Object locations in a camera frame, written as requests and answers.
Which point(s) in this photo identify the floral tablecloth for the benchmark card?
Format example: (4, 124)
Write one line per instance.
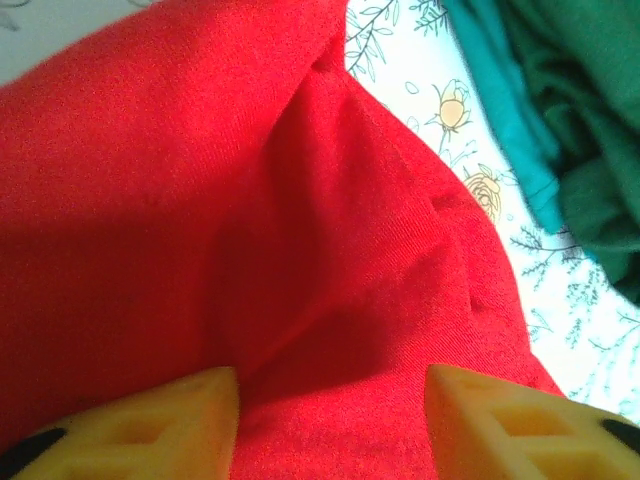
(575, 350)

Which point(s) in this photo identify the red printed t-shirt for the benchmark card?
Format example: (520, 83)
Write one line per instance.
(175, 200)

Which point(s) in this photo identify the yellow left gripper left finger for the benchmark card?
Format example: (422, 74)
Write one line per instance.
(150, 430)

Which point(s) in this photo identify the dark green t-shirt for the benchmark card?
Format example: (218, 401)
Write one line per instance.
(575, 100)

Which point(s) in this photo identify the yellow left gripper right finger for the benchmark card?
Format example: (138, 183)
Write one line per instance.
(510, 435)

